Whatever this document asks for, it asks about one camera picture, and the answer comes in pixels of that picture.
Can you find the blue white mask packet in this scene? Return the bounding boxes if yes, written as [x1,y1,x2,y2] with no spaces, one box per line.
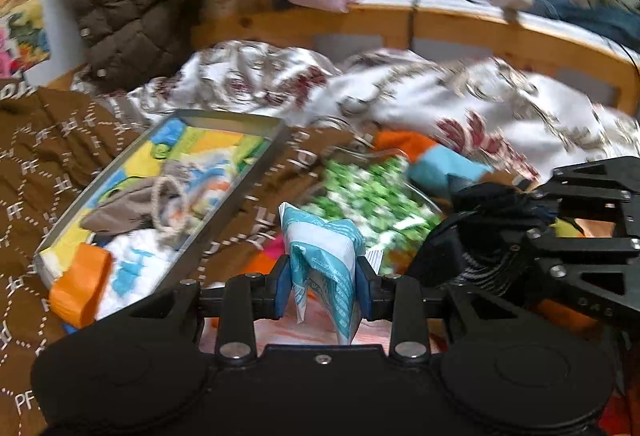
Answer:
[277,202,384,348]

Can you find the colourful striped bedsheet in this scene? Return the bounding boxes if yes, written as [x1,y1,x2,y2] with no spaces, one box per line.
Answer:
[200,131,640,436]

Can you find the white towel with blue print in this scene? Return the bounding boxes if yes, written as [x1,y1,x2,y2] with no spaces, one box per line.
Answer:
[94,226,202,318]

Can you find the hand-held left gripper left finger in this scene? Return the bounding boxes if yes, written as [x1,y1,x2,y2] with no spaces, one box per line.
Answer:
[125,256,292,361]

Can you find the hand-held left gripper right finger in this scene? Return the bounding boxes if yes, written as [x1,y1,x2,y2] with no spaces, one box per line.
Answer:
[355,257,521,361]

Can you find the orange cloth item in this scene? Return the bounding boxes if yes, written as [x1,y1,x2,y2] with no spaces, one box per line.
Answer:
[49,243,114,330]

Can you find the bag of green candies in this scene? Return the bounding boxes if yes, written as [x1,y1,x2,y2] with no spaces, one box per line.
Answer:
[300,151,442,268]

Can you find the black knit cloth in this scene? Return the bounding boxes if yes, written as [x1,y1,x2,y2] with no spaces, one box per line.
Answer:
[405,181,557,302]

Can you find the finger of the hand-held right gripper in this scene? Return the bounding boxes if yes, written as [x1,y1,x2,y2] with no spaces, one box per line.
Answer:
[525,226,640,333]
[531,156,640,218]

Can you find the metal tray with colourful drawing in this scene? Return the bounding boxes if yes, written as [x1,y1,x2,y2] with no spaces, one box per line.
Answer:
[35,110,289,318]

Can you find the brown patterned blanket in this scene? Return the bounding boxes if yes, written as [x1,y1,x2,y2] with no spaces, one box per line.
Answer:
[0,83,381,436]

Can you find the dark teal cloth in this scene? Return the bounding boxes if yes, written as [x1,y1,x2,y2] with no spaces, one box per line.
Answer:
[536,0,640,48]

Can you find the white floral quilt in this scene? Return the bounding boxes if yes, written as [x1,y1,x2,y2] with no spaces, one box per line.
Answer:
[97,41,640,183]

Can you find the white mattress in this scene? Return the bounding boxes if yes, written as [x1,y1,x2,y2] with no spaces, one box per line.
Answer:
[359,0,618,53]

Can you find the wooden bed frame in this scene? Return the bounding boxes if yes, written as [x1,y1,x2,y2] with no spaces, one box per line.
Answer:
[50,0,639,117]

